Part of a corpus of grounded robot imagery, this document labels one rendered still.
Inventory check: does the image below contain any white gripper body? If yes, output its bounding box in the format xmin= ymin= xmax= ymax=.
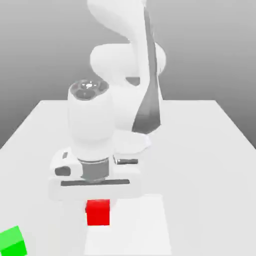
xmin=48 ymin=173 xmax=142 ymax=202

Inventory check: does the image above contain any small red cube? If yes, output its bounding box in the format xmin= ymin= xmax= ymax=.
xmin=85 ymin=199 xmax=111 ymax=226

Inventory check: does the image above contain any small green cube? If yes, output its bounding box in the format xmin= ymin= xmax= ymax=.
xmin=0 ymin=225 xmax=28 ymax=256

